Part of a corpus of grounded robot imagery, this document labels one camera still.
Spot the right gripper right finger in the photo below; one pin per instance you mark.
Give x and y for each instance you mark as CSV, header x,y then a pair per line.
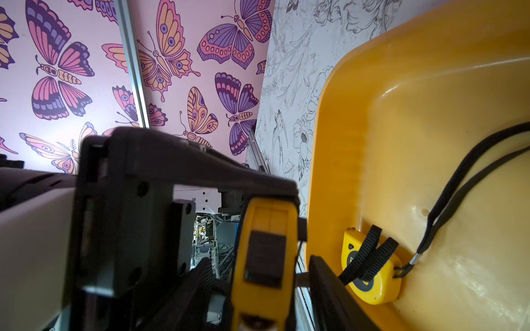
x,y
333,307

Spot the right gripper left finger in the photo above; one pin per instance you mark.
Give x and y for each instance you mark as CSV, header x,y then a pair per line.
x,y
186,306

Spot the small yellow tape measure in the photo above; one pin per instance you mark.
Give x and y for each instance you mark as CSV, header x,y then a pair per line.
x,y
369,266

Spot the black round tape measure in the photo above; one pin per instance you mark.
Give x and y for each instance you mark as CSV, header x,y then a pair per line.
x,y
263,286

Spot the yellow storage tray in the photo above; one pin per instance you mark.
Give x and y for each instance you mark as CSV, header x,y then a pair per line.
x,y
396,117

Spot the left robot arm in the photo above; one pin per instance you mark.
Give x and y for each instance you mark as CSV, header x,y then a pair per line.
x,y
110,248

